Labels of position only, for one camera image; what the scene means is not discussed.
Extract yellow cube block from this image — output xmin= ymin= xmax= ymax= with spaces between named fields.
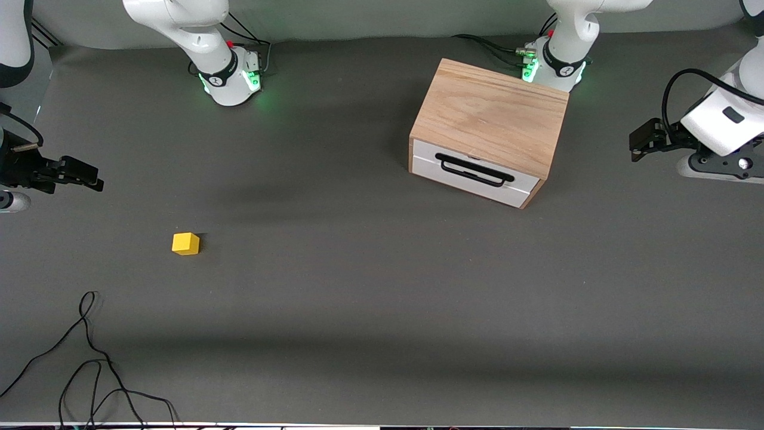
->
xmin=172 ymin=232 xmax=201 ymax=256

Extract white drawer with black handle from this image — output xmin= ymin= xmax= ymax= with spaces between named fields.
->
xmin=413 ymin=140 xmax=541 ymax=194

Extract wooden drawer cabinet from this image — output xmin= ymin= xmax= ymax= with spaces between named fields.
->
xmin=408 ymin=58 xmax=571 ymax=210

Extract dark grey table mat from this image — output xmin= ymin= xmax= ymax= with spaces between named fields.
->
xmin=0 ymin=30 xmax=764 ymax=428

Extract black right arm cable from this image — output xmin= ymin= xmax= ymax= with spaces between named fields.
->
xmin=0 ymin=103 xmax=45 ymax=150

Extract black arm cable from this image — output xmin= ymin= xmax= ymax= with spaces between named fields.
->
xmin=0 ymin=103 xmax=45 ymax=150
xmin=661 ymin=68 xmax=764 ymax=147

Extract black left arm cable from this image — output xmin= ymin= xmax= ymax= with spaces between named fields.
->
xmin=661 ymin=68 xmax=764 ymax=147

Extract thin black loose cable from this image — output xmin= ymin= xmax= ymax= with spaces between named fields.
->
xmin=0 ymin=291 xmax=147 ymax=430
xmin=58 ymin=358 xmax=180 ymax=430

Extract black left arm base cables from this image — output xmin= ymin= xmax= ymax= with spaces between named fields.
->
xmin=452 ymin=13 xmax=559 ymax=67

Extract black arm base cables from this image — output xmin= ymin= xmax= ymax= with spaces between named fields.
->
xmin=452 ymin=13 xmax=559 ymax=67
xmin=218 ymin=12 xmax=273 ymax=75

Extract black right arm base cables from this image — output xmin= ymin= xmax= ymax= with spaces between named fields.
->
xmin=218 ymin=12 xmax=273 ymax=75

